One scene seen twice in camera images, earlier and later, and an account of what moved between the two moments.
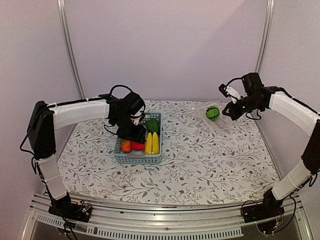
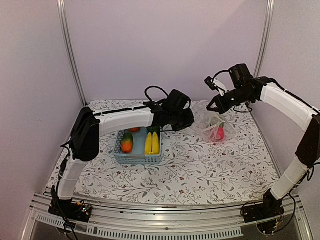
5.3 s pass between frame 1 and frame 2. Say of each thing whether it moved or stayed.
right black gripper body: moved
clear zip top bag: moved
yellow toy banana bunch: stayed
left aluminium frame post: stayed
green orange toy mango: stayed
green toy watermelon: moved
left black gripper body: moved
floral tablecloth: stayed
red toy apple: moved
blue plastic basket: stayed
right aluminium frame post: stayed
